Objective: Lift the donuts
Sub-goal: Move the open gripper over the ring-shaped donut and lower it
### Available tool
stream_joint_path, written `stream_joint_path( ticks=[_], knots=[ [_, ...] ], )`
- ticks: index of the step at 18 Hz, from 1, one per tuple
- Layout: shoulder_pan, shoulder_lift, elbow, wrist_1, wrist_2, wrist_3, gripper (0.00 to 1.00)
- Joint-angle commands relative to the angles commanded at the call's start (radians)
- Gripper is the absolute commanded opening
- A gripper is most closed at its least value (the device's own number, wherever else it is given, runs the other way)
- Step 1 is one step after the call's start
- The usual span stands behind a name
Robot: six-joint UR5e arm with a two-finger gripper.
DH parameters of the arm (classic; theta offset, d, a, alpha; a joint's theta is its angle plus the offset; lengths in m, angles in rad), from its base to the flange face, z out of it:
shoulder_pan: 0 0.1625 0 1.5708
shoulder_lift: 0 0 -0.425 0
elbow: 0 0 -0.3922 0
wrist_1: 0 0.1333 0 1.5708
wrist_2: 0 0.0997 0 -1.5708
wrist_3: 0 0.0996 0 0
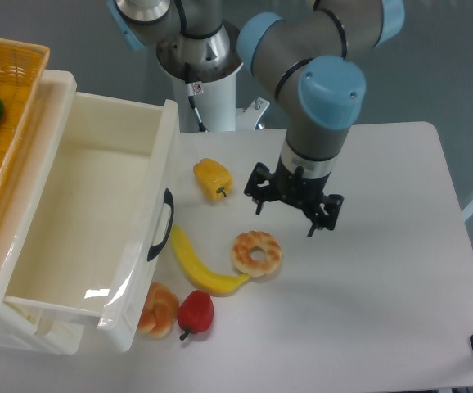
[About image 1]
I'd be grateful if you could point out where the orange wicker basket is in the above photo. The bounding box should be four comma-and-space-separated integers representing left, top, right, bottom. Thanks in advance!
0, 38, 50, 194

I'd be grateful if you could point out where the white plastic drawer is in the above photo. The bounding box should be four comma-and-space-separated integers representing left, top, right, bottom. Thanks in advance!
6, 93, 179, 355

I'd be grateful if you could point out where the red toy bell pepper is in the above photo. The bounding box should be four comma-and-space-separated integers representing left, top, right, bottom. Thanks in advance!
177, 290, 214, 341

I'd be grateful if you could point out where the black drawer handle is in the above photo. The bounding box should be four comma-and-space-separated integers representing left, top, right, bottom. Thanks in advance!
146, 188, 175, 262

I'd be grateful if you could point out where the white drawer cabinet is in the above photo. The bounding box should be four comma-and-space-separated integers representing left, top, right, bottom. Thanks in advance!
0, 70, 86, 355

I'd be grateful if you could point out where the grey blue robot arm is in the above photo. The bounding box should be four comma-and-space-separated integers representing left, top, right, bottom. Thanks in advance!
107, 1, 405, 231

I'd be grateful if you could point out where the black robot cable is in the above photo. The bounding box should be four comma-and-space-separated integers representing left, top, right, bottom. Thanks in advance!
183, 61, 209, 133

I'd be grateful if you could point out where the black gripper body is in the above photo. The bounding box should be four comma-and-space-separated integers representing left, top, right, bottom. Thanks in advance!
268, 160, 331, 213

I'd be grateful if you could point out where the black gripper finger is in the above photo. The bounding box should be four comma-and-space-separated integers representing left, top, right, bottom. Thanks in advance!
244, 162, 277, 215
307, 194, 344, 237

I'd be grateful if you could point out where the yellow toy banana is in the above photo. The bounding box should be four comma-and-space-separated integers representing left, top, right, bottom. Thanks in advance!
169, 225, 250, 296

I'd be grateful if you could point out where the glazed toy donut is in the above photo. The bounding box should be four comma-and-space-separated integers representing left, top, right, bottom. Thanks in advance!
230, 231, 282, 278

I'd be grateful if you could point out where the brown toy bread roll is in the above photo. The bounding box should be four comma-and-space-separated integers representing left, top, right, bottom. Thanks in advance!
137, 282, 179, 339

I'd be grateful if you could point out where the yellow toy bell pepper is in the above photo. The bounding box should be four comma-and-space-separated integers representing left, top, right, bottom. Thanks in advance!
193, 158, 233, 201

